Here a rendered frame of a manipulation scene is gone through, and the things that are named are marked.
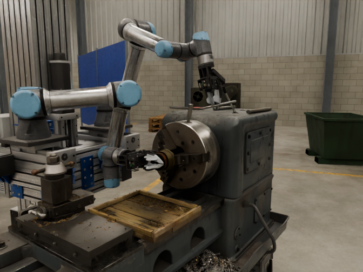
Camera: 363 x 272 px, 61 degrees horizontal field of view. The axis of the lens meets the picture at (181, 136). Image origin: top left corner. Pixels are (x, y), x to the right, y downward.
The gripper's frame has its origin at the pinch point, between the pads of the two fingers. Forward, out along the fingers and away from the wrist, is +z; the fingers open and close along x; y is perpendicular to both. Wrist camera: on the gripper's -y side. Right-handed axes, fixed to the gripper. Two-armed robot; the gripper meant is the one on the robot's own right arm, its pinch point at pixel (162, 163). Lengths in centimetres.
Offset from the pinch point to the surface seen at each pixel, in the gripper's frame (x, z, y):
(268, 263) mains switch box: -70, 22, -67
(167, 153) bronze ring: 3.3, -1.1, -4.7
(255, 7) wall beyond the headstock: 299, -393, -959
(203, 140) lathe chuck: 8.4, 9.6, -16.5
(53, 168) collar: 6.1, -7.8, 43.3
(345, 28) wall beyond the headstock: 210, -118, -1039
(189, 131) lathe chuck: 11.6, 3.4, -15.1
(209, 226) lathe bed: -32.3, 11.6, -19.1
